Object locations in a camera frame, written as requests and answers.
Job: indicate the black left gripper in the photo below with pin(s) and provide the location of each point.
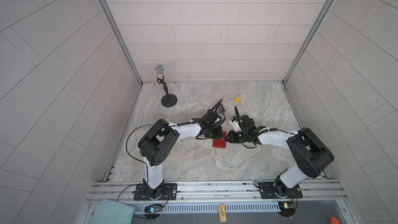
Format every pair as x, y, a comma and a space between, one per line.
218, 135

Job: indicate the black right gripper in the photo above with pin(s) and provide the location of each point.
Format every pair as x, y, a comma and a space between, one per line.
231, 137

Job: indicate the red leather card holder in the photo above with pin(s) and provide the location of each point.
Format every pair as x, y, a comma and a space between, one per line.
221, 142

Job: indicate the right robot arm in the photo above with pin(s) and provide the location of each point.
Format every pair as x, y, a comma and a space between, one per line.
310, 154

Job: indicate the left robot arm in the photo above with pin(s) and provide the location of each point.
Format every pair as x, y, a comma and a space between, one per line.
156, 145

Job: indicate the microphone on black stand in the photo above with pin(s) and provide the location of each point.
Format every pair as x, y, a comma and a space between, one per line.
168, 100

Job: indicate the small wooden block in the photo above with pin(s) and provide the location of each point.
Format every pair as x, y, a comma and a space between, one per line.
222, 213

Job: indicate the right circuit board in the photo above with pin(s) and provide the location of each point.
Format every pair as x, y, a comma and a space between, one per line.
287, 209

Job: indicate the left green circuit board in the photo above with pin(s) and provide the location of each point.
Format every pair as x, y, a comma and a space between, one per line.
153, 211

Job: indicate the orange object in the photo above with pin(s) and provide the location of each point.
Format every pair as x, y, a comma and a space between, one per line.
334, 220

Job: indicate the teal cloth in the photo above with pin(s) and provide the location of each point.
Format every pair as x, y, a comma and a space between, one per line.
113, 212

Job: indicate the aluminium corner profile left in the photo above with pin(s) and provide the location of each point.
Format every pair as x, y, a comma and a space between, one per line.
118, 37

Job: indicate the aluminium corner profile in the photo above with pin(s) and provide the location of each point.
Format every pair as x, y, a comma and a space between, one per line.
327, 6
118, 37

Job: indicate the aluminium corner profile right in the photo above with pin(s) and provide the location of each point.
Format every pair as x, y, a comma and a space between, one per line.
327, 6

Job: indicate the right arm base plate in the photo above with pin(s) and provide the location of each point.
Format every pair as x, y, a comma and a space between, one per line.
272, 190

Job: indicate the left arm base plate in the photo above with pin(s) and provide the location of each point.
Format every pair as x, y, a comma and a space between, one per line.
165, 191

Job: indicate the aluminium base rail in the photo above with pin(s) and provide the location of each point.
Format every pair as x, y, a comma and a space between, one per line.
240, 196

